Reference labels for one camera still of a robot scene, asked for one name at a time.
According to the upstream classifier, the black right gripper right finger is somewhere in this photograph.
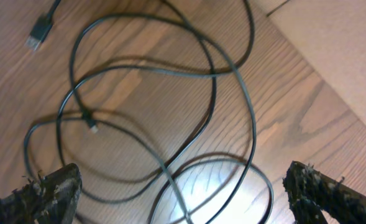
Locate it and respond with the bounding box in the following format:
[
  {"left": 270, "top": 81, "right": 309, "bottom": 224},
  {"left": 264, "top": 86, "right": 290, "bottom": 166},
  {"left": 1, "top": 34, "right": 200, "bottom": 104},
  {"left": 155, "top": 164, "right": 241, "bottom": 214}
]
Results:
[{"left": 283, "top": 161, "right": 366, "bottom": 223}]

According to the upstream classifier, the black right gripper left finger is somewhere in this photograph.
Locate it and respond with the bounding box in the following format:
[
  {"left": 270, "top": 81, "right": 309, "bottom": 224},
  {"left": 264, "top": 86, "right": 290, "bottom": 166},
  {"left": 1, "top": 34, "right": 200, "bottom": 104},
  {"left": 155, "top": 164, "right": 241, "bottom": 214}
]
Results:
[{"left": 0, "top": 163, "right": 82, "bottom": 224}]

